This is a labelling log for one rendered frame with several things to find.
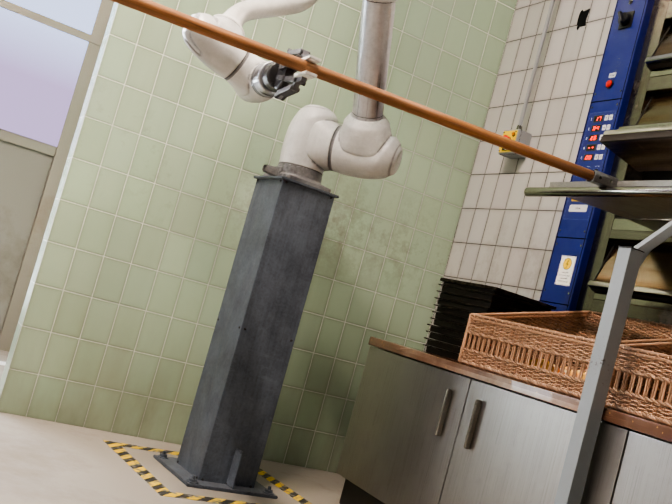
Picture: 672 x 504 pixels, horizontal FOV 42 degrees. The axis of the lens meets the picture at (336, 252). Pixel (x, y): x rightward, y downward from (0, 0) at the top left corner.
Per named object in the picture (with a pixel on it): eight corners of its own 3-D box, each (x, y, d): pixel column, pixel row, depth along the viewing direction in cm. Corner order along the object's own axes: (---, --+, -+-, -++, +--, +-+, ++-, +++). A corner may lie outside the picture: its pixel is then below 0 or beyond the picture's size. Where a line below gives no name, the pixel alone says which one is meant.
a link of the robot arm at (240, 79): (270, 109, 231) (232, 77, 226) (249, 113, 245) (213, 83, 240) (292, 77, 233) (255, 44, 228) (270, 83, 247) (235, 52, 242)
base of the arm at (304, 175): (250, 173, 294) (255, 157, 295) (306, 193, 306) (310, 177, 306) (274, 173, 279) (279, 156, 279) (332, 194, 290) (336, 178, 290)
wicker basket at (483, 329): (568, 391, 287) (589, 310, 289) (714, 435, 238) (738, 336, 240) (453, 361, 265) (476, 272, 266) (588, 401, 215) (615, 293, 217)
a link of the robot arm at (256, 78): (277, 102, 232) (286, 100, 226) (246, 90, 228) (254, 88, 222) (286, 70, 232) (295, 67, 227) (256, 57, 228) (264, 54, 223)
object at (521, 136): (510, 159, 354) (516, 135, 355) (526, 158, 345) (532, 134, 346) (496, 153, 351) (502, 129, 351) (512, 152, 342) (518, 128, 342)
